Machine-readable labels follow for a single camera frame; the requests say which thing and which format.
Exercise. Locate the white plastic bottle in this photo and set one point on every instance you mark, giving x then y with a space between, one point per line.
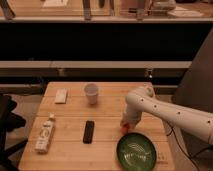
45 135

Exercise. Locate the black rectangular remote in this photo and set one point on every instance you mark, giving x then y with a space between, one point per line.
88 132

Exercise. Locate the orange pepper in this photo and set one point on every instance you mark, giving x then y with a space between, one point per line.
125 129

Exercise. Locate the white paper cup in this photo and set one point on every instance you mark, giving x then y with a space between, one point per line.
91 93

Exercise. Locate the white sponge block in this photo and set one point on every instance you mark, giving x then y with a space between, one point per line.
61 96

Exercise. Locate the green ceramic bowl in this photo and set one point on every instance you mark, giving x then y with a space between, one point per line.
135 152

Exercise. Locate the grey partition panel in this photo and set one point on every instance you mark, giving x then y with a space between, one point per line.
196 87

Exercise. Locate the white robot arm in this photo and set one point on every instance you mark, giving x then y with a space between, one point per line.
142 99

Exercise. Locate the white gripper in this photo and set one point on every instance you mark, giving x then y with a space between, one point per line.
130 120

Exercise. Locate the black office chair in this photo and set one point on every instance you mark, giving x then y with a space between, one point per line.
8 122

